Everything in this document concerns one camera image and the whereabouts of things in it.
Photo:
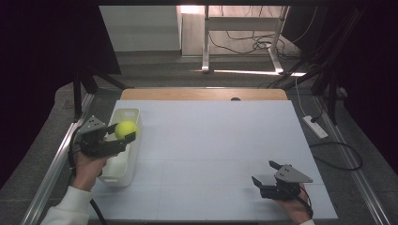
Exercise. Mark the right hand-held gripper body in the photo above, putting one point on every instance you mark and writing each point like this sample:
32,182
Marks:
289,178

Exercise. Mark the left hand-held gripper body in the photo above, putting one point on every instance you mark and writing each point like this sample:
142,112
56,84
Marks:
94,143

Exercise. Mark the plain yellow tennis ball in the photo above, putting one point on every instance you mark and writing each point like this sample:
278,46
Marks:
125,128

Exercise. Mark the white plastic bin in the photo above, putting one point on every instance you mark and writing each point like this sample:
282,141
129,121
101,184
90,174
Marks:
120,168

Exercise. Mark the person's left hand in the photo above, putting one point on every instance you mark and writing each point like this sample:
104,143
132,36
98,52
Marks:
87,172

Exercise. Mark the person's right hand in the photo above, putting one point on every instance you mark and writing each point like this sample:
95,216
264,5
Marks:
295,209

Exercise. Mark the black metal stand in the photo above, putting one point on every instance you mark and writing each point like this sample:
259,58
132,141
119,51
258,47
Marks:
77,93
332,93

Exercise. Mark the white power strip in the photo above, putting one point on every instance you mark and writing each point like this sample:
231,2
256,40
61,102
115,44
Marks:
315,126

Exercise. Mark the wooden table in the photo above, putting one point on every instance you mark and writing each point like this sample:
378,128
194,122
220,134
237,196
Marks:
187,94

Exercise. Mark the dark curtain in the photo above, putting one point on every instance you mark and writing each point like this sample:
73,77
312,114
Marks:
375,78
37,62

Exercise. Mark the white board panel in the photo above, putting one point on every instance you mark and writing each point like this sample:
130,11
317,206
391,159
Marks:
140,28

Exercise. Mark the silver metal rail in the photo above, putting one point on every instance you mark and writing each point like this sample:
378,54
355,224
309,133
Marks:
352,162
53,175

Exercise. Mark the white desk frame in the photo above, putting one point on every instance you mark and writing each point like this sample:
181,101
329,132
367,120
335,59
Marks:
241,23

